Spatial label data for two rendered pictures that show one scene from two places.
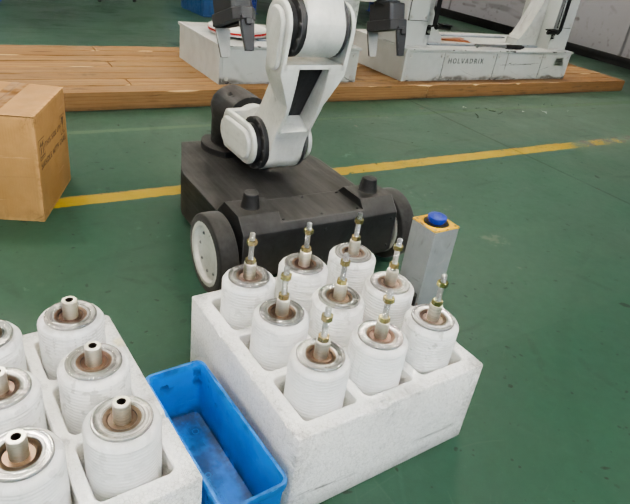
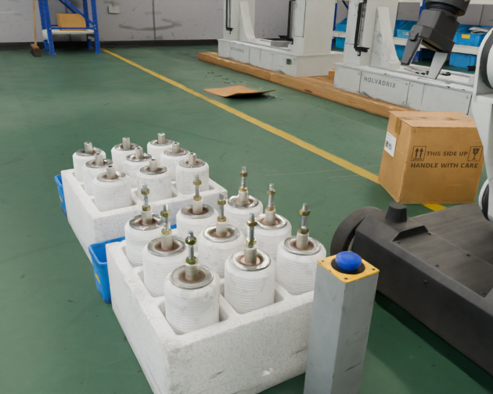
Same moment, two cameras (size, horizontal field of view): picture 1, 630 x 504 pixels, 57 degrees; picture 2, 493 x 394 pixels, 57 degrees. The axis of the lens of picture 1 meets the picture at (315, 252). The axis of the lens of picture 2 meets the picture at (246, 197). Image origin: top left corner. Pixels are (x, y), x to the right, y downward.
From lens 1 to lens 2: 133 cm
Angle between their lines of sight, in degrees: 84
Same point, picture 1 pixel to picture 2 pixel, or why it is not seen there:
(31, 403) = (131, 164)
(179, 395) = not seen: hidden behind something
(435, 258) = (320, 301)
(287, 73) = (477, 105)
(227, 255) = (338, 234)
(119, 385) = (141, 180)
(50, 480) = (87, 173)
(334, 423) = (114, 256)
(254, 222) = (373, 226)
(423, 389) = (138, 302)
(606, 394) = not seen: outside the picture
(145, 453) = (96, 190)
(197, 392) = not seen: hidden behind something
